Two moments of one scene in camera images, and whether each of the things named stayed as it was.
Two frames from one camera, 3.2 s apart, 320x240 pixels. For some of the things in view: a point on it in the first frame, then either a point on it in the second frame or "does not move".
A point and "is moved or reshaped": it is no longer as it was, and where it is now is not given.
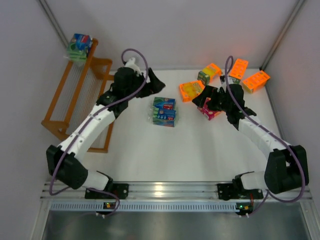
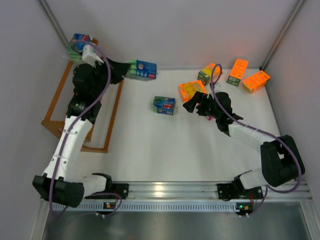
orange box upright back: x=238 y=69 does not move
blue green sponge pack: x=164 y=103 does not move
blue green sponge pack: x=163 y=114 is moved or reshaped
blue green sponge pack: x=78 y=46 does not move
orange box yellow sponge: x=190 y=90 does not move
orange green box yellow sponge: x=211 y=71 does not move
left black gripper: x=146 y=83 -> x=116 y=71
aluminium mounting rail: x=169 y=191 does not move
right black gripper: x=214 y=98 -> x=200 y=103
